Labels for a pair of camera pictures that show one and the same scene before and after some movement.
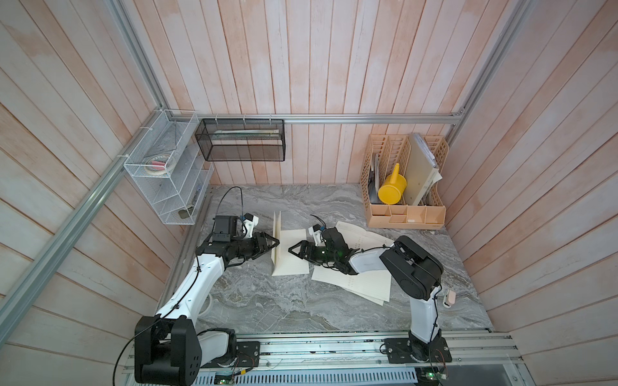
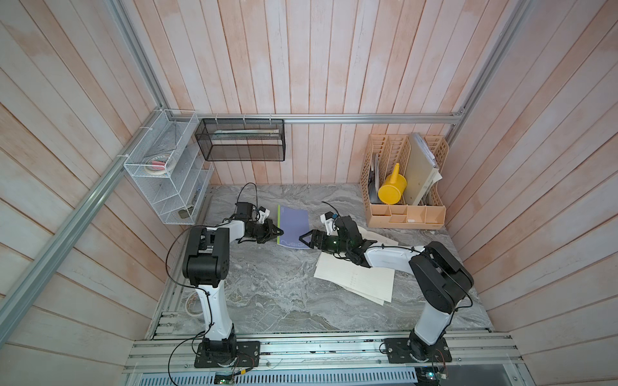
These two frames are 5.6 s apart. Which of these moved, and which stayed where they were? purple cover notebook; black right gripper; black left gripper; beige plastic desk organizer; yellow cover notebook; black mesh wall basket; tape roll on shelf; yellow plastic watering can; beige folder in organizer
Moved: black left gripper; black right gripper; purple cover notebook
Stayed: beige plastic desk organizer; black mesh wall basket; beige folder in organizer; yellow plastic watering can; yellow cover notebook; tape roll on shelf
